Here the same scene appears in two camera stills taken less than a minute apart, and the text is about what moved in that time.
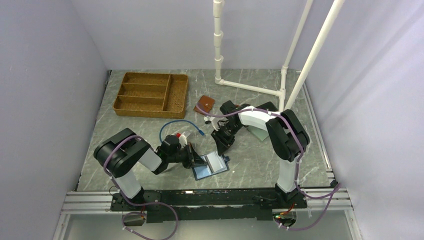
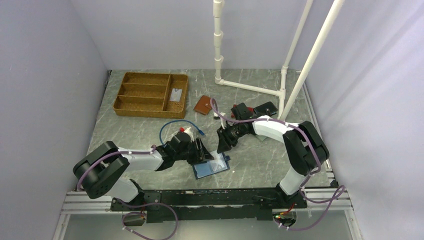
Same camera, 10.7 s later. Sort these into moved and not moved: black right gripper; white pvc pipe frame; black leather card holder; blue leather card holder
Moved: black right gripper
Not moved: blue leather card holder; black leather card holder; white pvc pipe frame
